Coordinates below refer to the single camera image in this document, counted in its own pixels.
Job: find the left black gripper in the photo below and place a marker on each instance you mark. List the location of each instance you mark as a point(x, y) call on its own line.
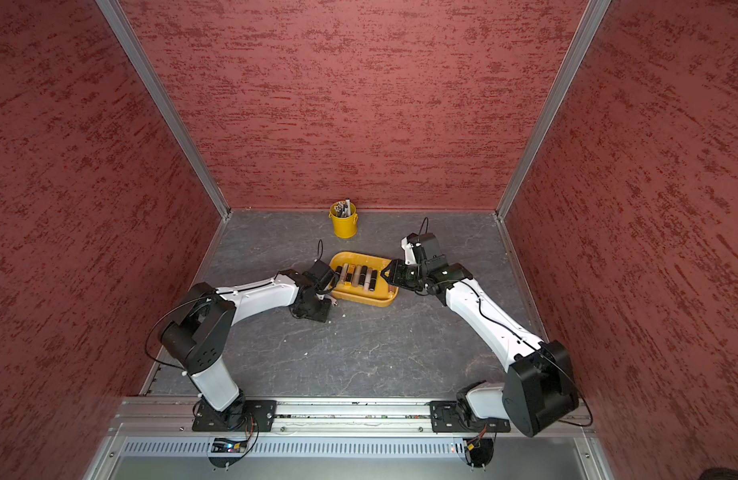
point(321, 316)

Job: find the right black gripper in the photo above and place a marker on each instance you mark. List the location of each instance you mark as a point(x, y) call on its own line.
point(396, 272)

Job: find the aluminium corner post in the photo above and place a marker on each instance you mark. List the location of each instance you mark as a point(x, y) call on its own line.
point(589, 24)
point(120, 25)

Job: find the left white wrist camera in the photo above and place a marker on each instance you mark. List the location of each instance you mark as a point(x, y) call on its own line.
point(323, 277)

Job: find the black lipstick group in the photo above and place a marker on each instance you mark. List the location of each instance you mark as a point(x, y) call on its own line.
point(373, 281)

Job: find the left aluminium corner post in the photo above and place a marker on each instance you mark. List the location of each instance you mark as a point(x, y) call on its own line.
point(120, 25)

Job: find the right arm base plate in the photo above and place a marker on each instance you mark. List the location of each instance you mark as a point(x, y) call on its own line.
point(457, 416)

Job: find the right controller connector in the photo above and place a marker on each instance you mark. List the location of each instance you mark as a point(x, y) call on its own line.
point(479, 452)

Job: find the tan lipstick tube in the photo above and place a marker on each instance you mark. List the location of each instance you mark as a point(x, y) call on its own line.
point(356, 276)

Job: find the silver grey lipstick tube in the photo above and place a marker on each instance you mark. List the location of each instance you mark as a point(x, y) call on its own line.
point(344, 273)

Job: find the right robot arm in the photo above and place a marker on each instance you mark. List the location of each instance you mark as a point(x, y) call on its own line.
point(538, 388)

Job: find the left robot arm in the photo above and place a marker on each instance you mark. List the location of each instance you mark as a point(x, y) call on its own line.
point(196, 332)

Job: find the black lipstick tube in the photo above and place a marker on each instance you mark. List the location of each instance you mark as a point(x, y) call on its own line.
point(363, 275)

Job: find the left controller board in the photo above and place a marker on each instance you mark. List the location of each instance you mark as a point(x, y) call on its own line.
point(225, 452)

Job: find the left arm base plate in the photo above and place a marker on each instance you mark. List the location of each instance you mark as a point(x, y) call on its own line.
point(241, 416)

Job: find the aluminium front rail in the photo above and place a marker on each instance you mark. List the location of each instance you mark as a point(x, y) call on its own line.
point(295, 417)

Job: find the pens in yellow cup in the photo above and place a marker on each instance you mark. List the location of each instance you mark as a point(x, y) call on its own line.
point(343, 209)

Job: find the yellow plastic storage box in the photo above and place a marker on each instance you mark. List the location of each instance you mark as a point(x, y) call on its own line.
point(378, 298)

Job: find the right aluminium corner post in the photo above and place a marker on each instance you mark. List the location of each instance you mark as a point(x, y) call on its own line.
point(589, 24)

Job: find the gold black square lipstick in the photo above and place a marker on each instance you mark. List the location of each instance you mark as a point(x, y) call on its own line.
point(350, 274)

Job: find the yellow pen cup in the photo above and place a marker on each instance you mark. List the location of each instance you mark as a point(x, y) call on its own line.
point(345, 228)

